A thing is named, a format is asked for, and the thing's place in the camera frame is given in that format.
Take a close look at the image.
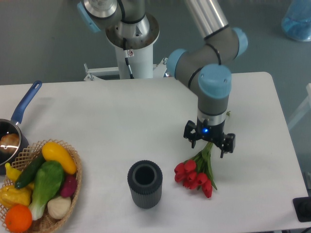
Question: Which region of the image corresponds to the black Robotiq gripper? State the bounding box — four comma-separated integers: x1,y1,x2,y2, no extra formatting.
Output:
183,119,236,158

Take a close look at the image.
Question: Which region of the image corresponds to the red tulip bouquet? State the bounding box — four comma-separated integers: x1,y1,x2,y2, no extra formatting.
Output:
174,142,217,199

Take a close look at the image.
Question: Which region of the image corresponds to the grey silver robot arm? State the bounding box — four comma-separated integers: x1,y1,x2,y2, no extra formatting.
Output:
77,0,248,154

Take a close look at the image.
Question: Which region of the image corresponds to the dark grey ribbed vase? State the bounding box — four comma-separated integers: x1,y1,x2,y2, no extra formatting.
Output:
127,160,163,209

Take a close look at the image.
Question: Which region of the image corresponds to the black device at edge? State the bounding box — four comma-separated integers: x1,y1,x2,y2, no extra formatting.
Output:
293,197,311,222

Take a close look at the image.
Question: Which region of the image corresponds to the purple red radish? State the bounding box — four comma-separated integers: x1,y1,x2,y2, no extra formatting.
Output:
60,175,77,198

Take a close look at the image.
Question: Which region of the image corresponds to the yellow squash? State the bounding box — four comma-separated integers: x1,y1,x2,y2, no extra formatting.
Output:
42,142,77,175

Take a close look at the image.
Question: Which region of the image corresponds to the green bok choy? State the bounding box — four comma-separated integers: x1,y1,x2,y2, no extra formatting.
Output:
29,161,65,221

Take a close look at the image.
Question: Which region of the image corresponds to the white garlic bulb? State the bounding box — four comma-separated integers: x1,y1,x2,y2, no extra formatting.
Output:
47,196,71,219

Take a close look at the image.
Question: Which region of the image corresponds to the woven wicker basket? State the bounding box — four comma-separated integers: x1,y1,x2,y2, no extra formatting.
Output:
0,139,82,233

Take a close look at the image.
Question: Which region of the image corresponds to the dark green cucumber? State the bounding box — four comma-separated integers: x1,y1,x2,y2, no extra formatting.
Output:
15,154,46,189

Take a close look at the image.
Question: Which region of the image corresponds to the small yellow gourd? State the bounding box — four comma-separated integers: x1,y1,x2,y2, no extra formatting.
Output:
4,163,22,186

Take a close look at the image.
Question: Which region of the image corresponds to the brown bread roll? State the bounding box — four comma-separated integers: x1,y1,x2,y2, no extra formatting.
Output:
0,133,19,154

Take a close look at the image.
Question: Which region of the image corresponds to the orange fruit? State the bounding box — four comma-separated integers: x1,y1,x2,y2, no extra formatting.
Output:
5,204,33,233

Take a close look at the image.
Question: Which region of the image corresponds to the yellow bell pepper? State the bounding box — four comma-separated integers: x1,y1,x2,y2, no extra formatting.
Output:
0,185,32,209

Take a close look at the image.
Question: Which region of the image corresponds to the white metal frame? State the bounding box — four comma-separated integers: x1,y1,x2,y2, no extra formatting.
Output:
287,83,311,131

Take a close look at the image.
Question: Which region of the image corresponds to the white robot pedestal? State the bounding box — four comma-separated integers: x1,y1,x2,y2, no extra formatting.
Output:
84,13,169,81

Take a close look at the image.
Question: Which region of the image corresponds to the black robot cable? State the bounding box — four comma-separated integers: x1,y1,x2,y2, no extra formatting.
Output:
122,37,135,79

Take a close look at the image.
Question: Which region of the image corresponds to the blue handled saucepan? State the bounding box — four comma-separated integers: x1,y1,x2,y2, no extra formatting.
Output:
0,81,42,175

